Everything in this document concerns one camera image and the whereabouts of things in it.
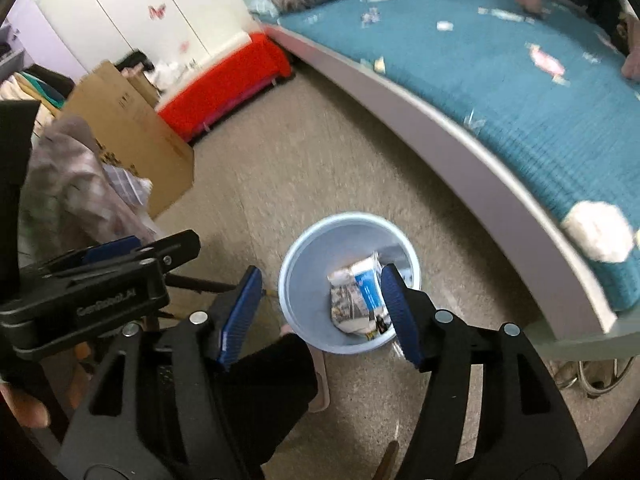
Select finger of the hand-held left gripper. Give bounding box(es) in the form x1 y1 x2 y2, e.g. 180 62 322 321
29 235 146 277
134 229 202 287

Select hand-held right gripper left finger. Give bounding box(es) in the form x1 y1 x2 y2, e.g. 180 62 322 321
58 265 267 480

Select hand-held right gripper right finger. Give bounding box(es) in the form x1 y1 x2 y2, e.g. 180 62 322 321
380 263 589 480

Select white and blue packet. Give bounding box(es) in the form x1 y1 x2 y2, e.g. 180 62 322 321
327 252 389 334

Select light blue waste bin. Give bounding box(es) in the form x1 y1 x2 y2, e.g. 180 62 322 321
278 212 421 354

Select person's left hand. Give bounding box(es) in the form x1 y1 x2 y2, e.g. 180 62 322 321
0 382 52 429

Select grey checked tablecloth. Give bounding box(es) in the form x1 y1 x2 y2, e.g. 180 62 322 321
20 114 162 267

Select person's black trouser leg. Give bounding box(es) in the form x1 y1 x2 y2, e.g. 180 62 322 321
214 334 319 480

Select white slipper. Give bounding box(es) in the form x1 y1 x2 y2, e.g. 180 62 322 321
299 350 331 414

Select large cardboard box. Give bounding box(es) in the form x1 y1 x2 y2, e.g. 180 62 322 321
62 60 196 221

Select red covered bench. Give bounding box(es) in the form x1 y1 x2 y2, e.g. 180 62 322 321
155 32 294 144

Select white plastic bag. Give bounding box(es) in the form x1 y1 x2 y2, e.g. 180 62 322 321
150 57 202 87

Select hanging jackets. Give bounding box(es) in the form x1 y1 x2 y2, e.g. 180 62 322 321
0 66 77 117

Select black clothing pile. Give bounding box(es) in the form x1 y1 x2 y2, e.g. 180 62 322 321
114 49 154 72

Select teal bed with fish sheet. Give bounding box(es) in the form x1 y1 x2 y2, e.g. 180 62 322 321
277 0 640 312

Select white wardrobe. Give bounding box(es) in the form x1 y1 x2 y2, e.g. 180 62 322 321
34 0 252 82

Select mint bunk bed frame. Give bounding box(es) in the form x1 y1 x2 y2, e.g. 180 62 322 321
239 0 640 362

